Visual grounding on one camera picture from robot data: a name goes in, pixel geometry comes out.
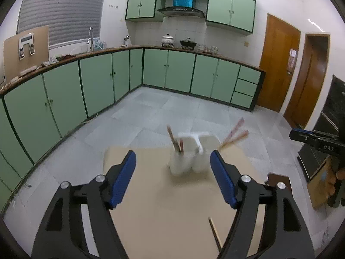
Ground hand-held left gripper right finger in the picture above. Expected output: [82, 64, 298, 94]
[210, 150, 316, 259]

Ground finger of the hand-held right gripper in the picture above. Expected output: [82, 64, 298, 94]
[294, 128, 339, 139]
[289, 132, 322, 147]

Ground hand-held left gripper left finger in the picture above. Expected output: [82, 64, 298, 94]
[31, 150, 137, 259]

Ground white plastic utensil holder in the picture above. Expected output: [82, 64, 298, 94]
[168, 132, 220, 175]

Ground person's right hand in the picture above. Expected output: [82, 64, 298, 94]
[327, 164, 345, 197]

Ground black cabinet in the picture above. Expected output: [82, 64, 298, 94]
[297, 75, 345, 181]

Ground brown cardboard box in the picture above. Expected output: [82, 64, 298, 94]
[307, 158, 331, 209]

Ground brown wooden door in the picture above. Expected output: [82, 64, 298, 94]
[259, 13, 301, 113]
[284, 33, 331, 128]

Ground beige scalloped tablecloth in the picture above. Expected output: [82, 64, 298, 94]
[103, 146, 266, 259]

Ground paper notice on door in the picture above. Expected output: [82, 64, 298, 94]
[287, 49, 298, 73]

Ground green lower kitchen cabinet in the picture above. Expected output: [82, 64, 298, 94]
[0, 47, 143, 213]

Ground green lower cabinet with drawers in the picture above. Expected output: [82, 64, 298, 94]
[141, 47, 266, 111]

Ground group of bowls and jars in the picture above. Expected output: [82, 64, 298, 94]
[198, 43, 219, 54]

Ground chrome kitchen faucet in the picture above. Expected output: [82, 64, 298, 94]
[87, 26, 95, 52]

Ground beige water dispenser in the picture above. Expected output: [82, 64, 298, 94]
[3, 25, 50, 83]

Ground black range hood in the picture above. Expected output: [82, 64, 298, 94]
[158, 0, 205, 19]

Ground grey window blind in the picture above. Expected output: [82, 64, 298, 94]
[17, 0, 108, 50]

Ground white floor cable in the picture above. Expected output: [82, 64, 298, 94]
[81, 112, 99, 125]

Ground green upper wall cabinets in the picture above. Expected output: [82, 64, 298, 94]
[125, 0, 256, 35]

